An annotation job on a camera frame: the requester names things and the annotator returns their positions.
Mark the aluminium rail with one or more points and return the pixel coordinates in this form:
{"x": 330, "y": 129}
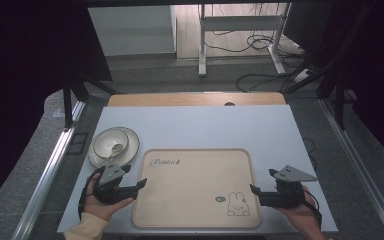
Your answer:
{"x": 51, "y": 166}
{"x": 360, "y": 166}

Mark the black metal stand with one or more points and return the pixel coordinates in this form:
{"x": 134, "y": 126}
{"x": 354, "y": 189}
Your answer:
{"x": 339, "y": 106}
{"x": 67, "y": 106}

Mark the white metal desk frame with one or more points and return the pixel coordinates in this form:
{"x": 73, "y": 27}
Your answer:
{"x": 240, "y": 23}

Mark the white power strip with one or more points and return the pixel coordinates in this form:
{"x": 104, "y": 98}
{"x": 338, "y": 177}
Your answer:
{"x": 301, "y": 76}

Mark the beige tray with rabbit print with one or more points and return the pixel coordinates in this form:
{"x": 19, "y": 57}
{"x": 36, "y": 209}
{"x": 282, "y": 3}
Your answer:
{"x": 193, "y": 190}

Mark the cream ceramic spoon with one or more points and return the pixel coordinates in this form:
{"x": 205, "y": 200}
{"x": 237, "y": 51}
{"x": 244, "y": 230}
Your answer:
{"x": 117, "y": 147}

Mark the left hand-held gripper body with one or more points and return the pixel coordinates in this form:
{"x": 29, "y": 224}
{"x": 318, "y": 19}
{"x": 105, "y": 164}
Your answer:
{"x": 111, "y": 175}

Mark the person's left hand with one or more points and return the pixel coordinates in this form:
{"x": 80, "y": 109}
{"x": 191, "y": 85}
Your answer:
{"x": 100, "y": 208}

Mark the person's right hand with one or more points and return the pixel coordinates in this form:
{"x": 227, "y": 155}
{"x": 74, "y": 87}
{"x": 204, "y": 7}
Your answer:
{"x": 305, "y": 213}

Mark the cream ceramic bowl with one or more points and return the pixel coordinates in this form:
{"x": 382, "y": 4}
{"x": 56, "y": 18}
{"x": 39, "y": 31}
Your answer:
{"x": 105, "y": 141}

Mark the white panel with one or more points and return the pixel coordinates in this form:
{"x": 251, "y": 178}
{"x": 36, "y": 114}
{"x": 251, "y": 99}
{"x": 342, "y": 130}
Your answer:
{"x": 130, "y": 30}

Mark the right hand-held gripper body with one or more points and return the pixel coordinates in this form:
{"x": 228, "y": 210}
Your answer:
{"x": 285, "y": 196}

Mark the wooden table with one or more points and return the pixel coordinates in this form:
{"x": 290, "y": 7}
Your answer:
{"x": 180, "y": 99}

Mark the dark curtain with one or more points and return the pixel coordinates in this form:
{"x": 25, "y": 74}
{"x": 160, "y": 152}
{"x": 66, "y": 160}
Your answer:
{"x": 376, "y": 66}
{"x": 23, "y": 66}

